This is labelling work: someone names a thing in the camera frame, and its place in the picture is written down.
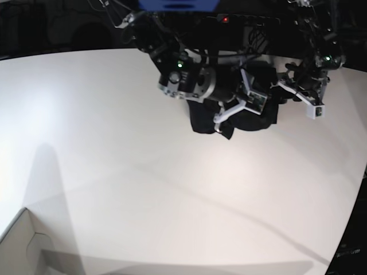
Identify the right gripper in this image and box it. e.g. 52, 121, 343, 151
213, 67, 268, 133

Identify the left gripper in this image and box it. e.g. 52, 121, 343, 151
272, 62, 329, 119

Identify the black t-shirt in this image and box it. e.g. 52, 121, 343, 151
186, 60, 280, 140

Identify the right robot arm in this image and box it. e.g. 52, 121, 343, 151
116, 10, 268, 139

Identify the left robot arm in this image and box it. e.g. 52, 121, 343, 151
274, 1, 345, 119

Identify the black power strip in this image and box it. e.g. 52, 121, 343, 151
216, 14, 281, 26

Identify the blue plastic bin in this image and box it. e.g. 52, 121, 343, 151
138, 0, 220, 12

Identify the white cardboard box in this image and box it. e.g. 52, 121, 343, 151
0, 207, 87, 275

